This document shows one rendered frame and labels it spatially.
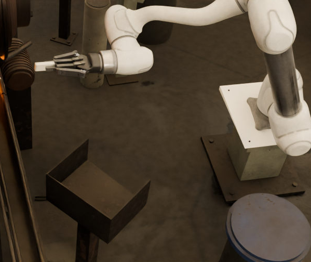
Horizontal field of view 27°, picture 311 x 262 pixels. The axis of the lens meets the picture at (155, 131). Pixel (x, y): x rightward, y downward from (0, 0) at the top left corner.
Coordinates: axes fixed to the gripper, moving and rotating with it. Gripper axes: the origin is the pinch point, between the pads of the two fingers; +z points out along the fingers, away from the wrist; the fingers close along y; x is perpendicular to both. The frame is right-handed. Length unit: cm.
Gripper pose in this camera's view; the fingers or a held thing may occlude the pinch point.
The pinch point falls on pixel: (44, 66)
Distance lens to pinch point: 233.9
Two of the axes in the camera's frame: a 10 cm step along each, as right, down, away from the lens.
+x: 2.1, -6.8, -7.0
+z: -9.2, 1.0, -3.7
